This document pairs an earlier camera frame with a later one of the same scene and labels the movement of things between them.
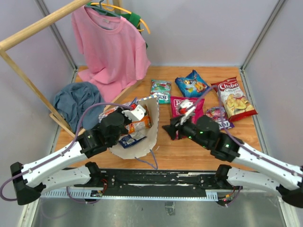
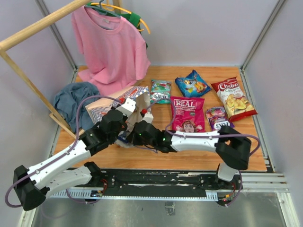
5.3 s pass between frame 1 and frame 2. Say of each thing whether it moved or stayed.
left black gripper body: stayed
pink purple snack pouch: stayed
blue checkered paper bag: moved
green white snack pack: stayed
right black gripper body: moved
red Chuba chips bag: stayed
